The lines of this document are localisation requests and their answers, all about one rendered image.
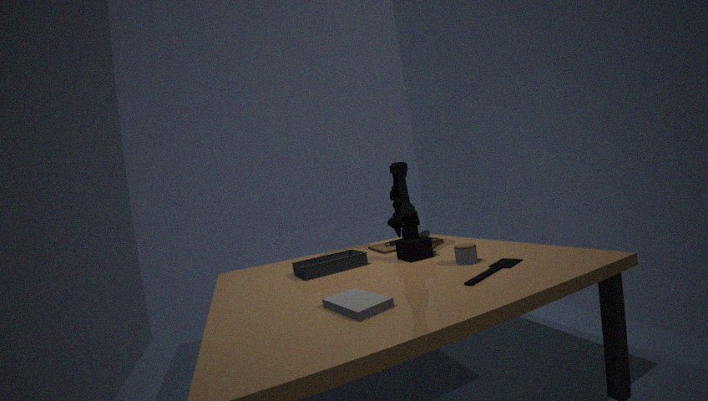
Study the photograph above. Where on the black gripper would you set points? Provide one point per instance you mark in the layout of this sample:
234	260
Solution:
396	227

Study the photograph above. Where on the dark grey cylinder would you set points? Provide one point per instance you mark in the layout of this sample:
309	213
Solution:
466	253

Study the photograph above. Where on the wooden board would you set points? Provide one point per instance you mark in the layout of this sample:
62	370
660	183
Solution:
389	249

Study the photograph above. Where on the dark grey roasting tin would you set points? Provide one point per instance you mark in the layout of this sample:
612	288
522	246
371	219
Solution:
329	264

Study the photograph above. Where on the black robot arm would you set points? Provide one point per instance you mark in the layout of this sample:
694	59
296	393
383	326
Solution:
399	194

